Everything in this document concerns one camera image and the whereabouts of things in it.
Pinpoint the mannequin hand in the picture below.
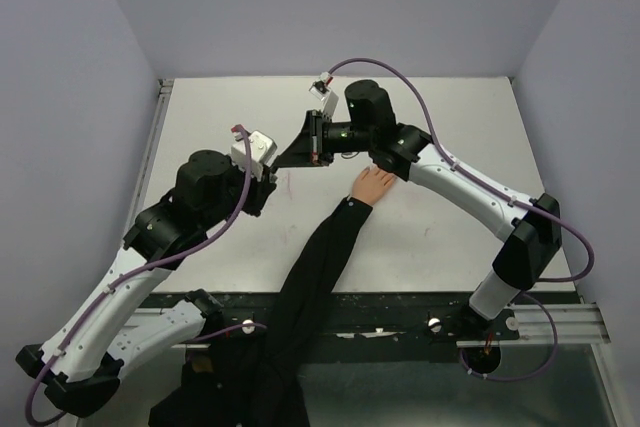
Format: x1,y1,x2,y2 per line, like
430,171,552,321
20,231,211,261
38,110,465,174
350,166,397,206

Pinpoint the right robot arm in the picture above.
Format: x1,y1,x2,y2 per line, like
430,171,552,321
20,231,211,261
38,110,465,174
273,78,562,339

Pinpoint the aluminium rail frame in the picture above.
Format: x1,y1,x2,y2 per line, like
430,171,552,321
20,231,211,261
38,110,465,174
74,77,614,398

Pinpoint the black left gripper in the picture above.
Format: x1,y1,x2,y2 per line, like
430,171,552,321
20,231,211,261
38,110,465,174
200,153,278,231

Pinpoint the black sleeve forearm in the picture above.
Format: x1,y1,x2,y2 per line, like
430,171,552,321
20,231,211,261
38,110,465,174
148,198,372,426

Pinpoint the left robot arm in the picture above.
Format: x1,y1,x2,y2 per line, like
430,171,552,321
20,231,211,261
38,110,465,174
16,144,276,418

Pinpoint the metal sheet panel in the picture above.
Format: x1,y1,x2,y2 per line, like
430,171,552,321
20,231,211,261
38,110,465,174
299,346,616,426

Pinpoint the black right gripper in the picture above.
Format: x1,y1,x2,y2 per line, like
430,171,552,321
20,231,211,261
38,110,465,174
276,112,373,170

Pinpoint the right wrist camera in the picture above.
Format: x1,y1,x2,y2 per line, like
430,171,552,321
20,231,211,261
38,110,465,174
309,72,339,121

